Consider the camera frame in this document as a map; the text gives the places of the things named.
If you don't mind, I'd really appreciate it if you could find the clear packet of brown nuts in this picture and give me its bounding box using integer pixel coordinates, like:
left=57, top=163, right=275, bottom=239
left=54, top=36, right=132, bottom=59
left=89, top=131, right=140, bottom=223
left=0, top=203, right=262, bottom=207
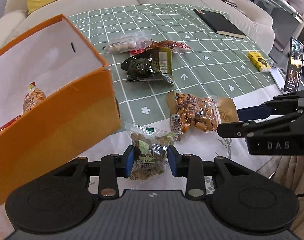
left=124, top=122, right=180, bottom=180

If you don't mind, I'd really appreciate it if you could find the orange glazed nuts packet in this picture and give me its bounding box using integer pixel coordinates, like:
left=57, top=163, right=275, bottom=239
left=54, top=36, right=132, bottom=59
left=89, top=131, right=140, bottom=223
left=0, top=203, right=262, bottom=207
left=167, top=91, right=239, bottom=134

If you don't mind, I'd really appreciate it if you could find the phone with lit screen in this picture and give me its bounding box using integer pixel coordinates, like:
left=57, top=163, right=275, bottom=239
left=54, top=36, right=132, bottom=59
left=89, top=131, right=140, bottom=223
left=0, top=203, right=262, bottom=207
left=283, top=37, right=304, bottom=93

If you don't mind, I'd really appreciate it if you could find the yellow small box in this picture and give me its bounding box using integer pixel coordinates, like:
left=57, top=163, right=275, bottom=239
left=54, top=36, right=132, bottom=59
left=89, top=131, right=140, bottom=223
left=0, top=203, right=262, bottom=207
left=247, top=51, right=271, bottom=73

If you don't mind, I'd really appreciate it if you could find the orange cardboard box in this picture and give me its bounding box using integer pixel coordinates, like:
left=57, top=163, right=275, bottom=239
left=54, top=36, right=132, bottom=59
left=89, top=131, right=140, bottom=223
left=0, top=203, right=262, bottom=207
left=0, top=15, right=121, bottom=205

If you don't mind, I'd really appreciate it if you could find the green checked tablecloth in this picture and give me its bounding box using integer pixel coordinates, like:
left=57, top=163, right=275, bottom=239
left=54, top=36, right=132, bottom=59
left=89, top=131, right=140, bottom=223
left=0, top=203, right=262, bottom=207
left=69, top=3, right=274, bottom=125

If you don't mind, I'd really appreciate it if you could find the black notebook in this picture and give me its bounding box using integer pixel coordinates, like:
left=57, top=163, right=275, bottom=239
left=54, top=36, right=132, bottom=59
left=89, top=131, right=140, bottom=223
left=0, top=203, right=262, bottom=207
left=193, top=9, right=246, bottom=39

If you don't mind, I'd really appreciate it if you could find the snack packet inside box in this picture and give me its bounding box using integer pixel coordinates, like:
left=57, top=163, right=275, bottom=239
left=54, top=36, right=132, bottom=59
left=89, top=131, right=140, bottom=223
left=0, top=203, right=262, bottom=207
left=22, top=82, right=46, bottom=114

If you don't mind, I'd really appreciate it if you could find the dark green snack packet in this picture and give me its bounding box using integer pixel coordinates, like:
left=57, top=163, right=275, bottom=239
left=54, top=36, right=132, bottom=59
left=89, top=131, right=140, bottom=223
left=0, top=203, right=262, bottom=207
left=121, top=47, right=174, bottom=86

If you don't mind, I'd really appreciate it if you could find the red snack packet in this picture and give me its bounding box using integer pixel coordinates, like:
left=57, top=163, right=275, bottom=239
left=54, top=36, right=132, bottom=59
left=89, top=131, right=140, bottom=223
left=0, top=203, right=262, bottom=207
left=130, top=40, right=191, bottom=56

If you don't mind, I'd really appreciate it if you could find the clear bag of pale nuts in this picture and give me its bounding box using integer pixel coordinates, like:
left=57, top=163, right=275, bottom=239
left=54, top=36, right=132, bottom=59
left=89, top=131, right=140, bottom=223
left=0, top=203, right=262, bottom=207
left=103, top=31, right=153, bottom=54

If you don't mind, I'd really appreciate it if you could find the beige fabric sofa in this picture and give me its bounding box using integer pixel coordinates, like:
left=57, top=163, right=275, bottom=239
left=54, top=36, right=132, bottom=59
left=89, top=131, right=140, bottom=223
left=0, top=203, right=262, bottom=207
left=0, top=0, right=275, bottom=54

